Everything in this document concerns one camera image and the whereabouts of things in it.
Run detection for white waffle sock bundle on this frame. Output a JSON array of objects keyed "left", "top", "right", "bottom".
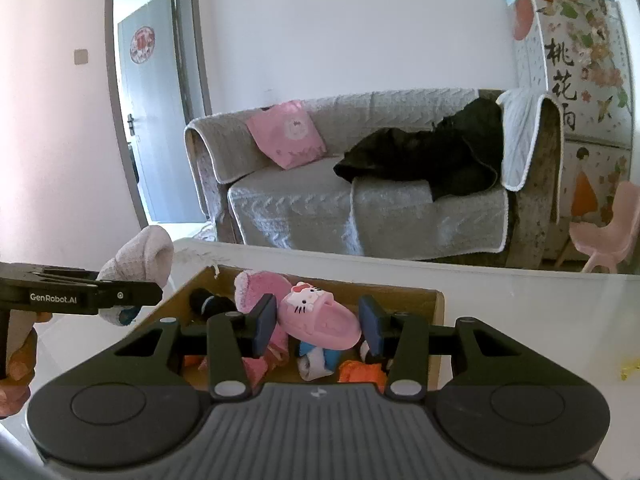
[{"left": 97, "top": 225, "right": 174, "bottom": 327}]

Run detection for white glossy desktop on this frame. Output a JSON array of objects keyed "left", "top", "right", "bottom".
[{"left": 0, "top": 237, "right": 640, "bottom": 480}]

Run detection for grey door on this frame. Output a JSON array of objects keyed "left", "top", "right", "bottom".
[{"left": 105, "top": 0, "right": 213, "bottom": 228}]

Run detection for blue ribbed sock bundle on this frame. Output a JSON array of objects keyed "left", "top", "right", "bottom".
[{"left": 294, "top": 341, "right": 343, "bottom": 382}]

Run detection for white quilted blanket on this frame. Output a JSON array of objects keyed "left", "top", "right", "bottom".
[{"left": 495, "top": 87, "right": 551, "bottom": 191}]

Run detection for grey covered sofa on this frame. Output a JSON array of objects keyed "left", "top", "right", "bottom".
[{"left": 184, "top": 87, "right": 563, "bottom": 268}]

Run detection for pink fuzzy sock bundle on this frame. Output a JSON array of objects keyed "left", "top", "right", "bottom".
[{"left": 233, "top": 269, "right": 292, "bottom": 393}]

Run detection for black fuzzy sock bundle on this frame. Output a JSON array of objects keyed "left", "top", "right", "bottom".
[{"left": 188, "top": 287, "right": 237, "bottom": 319}]

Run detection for pink cat slipper sock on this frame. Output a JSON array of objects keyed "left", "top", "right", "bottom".
[{"left": 276, "top": 281, "right": 362, "bottom": 352}]

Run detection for black clothing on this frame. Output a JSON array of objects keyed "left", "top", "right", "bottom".
[{"left": 333, "top": 97, "right": 506, "bottom": 201}]

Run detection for person's left hand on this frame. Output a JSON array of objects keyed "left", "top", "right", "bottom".
[{"left": 0, "top": 310, "right": 53, "bottom": 420}]

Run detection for brown cardboard box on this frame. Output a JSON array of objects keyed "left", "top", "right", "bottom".
[{"left": 137, "top": 264, "right": 446, "bottom": 396}]

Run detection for pink pillow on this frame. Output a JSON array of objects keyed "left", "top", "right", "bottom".
[{"left": 245, "top": 100, "right": 328, "bottom": 170}]

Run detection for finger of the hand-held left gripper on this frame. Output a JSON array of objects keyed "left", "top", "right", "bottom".
[
  {"left": 0, "top": 280, "right": 163, "bottom": 316},
  {"left": 0, "top": 262, "right": 100, "bottom": 283}
]

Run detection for pink chair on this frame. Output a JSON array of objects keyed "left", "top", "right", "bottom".
[{"left": 555, "top": 180, "right": 640, "bottom": 273}]

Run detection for black cartoon print sock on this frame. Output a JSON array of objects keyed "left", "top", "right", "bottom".
[{"left": 359, "top": 339, "right": 392, "bottom": 368}]

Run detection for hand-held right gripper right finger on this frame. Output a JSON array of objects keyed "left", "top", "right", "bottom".
[{"left": 358, "top": 295, "right": 583, "bottom": 402}]

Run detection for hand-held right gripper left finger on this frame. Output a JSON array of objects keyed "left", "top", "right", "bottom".
[{"left": 55, "top": 294, "right": 278, "bottom": 401}]

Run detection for floral print cabinet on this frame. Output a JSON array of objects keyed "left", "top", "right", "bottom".
[{"left": 505, "top": 0, "right": 636, "bottom": 261}]

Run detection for red door decoration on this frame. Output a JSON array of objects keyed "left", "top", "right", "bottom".
[{"left": 129, "top": 27, "right": 156, "bottom": 65}]

